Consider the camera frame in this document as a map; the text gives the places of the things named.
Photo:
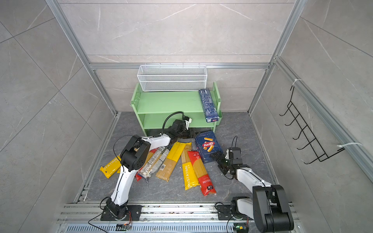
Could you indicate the red spaghetti bag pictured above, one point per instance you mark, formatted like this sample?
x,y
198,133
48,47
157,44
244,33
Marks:
x,y
149,155
204,179

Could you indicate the black wire hook rack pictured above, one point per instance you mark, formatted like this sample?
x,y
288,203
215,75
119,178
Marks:
x,y
306,132

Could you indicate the yellow pasta bag far left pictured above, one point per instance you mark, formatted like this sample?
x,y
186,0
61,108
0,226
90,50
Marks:
x,y
111,168

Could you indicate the green metal shelf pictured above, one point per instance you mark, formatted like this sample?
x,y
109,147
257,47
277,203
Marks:
x,y
152,108

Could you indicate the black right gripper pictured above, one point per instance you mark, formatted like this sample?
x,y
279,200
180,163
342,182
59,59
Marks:
x,y
219,161

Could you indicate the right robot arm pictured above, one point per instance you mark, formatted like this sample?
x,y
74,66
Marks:
x,y
268,206

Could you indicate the long blue spaghetti box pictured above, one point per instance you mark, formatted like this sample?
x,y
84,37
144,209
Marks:
x,y
209,109

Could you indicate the red spaghetti bag left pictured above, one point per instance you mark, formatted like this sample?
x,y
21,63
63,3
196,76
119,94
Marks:
x,y
149,155

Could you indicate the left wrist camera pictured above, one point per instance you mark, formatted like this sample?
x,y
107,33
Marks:
x,y
187,121

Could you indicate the clear black label pasta bag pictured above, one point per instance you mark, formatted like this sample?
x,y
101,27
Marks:
x,y
154,160

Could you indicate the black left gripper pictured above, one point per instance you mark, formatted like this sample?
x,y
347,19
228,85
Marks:
x,y
194,133

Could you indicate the red spaghetti bag right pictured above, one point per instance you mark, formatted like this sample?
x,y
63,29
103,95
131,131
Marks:
x,y
204,179

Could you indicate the yellow Pastatime spaghetti bag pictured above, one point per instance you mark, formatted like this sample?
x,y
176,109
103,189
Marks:
x,y
190,179

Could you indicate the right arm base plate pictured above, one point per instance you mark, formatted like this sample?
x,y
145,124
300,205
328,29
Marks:
x,y
224,212

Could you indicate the blue Barilla rigatoni box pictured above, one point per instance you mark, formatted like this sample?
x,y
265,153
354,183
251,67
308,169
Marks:
x,y
207,145

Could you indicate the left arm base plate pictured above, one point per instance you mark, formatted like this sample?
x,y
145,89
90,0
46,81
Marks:
x,y
112,213

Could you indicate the white wire mesh basket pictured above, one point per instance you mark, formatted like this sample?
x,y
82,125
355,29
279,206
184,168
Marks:
x,y
163,78

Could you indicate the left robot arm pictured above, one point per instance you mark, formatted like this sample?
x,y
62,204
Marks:
x,y
133,158

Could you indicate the yellow top brown spaghetti bag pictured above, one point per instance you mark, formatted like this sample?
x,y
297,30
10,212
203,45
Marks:
x,y
171,160

